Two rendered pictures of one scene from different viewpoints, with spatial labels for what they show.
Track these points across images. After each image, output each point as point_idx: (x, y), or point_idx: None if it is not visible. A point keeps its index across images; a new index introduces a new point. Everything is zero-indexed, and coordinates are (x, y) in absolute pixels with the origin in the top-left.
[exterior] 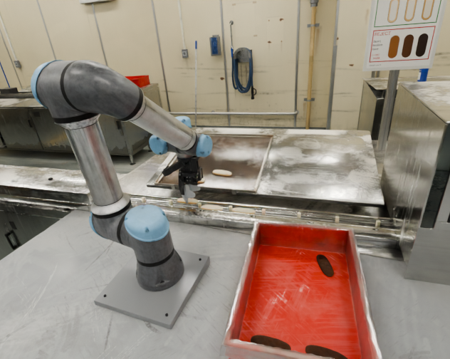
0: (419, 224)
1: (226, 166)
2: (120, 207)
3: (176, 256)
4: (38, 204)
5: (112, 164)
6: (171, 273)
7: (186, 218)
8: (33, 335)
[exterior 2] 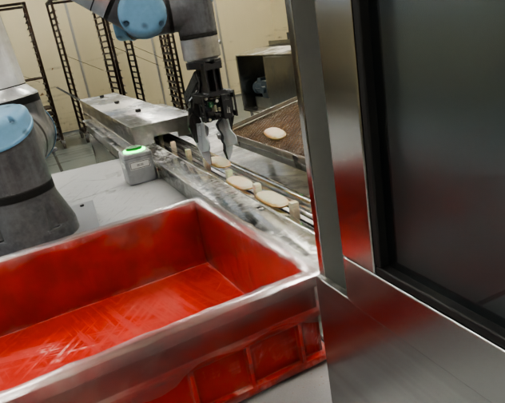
0: (320, 259)
1: None
2: None
3: (38, 211)
4: (117, 142)
5: None
6: (11, 233)
7: (185, 187)
8: None
